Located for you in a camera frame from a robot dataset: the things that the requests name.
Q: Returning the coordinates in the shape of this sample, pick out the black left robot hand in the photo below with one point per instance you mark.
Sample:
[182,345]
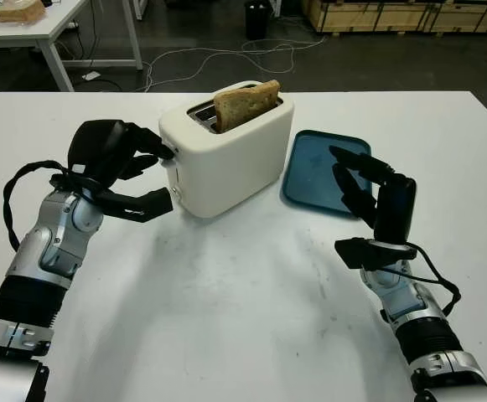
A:
[96,146]

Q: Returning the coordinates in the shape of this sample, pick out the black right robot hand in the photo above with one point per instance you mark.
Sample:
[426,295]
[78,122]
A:
[394,209]

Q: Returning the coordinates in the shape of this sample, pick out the cream two-slot toaster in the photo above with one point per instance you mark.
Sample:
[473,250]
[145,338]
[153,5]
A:
[234,167]

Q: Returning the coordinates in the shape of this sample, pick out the slice of brown bread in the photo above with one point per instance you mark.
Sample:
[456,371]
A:
[243,109]

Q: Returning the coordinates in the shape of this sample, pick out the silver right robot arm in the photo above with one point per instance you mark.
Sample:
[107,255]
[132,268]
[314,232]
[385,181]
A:
[427,331]

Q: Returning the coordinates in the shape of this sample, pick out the blue plastic tray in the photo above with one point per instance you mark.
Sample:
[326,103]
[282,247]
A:
[310,176]

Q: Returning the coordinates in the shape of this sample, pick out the bagged loaf of bread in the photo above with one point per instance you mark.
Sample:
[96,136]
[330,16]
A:
[17,10]

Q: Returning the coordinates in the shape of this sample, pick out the white floor power adapter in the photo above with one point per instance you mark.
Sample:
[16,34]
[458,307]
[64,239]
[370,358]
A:
[91,76]

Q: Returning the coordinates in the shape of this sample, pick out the white side table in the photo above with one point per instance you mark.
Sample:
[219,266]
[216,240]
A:
[58,21]

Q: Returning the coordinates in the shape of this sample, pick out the wooden shipping crates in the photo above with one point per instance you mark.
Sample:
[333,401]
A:
[394,17]

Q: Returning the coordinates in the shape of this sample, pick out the black trash bin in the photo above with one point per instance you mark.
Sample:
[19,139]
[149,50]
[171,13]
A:
[255,19]

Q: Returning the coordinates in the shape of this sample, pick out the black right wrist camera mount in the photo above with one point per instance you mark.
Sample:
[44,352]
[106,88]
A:
[356,251]

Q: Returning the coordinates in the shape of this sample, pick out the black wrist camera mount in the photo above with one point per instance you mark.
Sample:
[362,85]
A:
[356,251]
[142,207]

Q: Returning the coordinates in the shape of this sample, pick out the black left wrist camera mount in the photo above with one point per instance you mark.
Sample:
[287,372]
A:
[142,207]

